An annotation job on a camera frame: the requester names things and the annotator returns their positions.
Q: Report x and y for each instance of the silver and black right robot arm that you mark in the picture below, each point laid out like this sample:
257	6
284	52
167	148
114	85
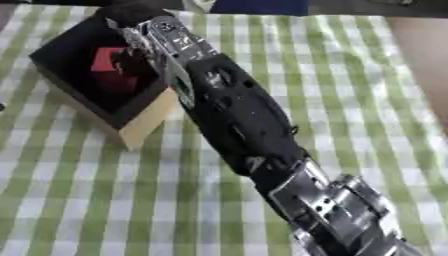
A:
245	113

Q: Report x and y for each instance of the red block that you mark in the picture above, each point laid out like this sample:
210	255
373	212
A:
102	63

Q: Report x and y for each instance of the tan cardboard box black inside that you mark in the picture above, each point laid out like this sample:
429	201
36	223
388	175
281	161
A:
143	123

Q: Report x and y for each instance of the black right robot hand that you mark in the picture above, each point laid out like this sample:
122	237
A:
131	12

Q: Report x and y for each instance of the blue object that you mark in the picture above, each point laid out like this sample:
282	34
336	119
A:
259	6

